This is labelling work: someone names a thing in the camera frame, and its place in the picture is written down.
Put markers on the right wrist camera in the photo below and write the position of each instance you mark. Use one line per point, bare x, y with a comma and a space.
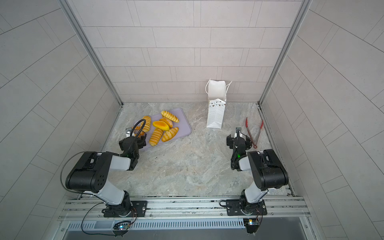
238, 132

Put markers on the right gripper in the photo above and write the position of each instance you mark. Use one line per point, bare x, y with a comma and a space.
237, 139

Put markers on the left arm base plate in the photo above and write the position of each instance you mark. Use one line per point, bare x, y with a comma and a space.
136, 209

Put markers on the white cartoon paper bag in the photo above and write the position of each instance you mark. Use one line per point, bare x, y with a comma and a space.
217, 99

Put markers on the twisted fake bread top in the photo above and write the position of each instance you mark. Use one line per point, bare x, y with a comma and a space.
170, 116

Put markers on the orange oval fake bread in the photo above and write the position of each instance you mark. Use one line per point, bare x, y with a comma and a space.
161, 125

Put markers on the circuit board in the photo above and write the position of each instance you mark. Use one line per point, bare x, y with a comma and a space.
122, 226
252, 225

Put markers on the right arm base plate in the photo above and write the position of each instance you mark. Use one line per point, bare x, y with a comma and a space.
243, 208

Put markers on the ring shaped fake bread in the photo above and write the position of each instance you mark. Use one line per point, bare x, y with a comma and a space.
136, 131

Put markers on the red metal tongs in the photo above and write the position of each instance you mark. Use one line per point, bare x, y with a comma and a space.
256, 135

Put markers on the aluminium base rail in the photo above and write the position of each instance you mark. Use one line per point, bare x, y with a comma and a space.
183, 208

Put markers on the lilac plastic tray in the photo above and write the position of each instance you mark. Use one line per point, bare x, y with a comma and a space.
183, 125

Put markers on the left circuit board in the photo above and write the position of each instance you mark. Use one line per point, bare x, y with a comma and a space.
122, 226

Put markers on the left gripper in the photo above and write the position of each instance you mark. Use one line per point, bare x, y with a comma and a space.
139, 137

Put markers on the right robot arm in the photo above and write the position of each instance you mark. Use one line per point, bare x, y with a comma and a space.
267, 170

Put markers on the striped fake bread left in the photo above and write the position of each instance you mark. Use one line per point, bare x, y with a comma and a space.
147, 125

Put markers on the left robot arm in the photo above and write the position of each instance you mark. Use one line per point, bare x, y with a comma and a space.
90, 176

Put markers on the striped spiral fake bread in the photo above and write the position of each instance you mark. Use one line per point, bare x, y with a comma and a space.
156, 137

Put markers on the right circuit board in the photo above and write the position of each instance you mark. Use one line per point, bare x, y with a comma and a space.
252, 225

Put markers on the fake croissant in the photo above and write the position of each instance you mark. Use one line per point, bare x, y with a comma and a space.
171, 133

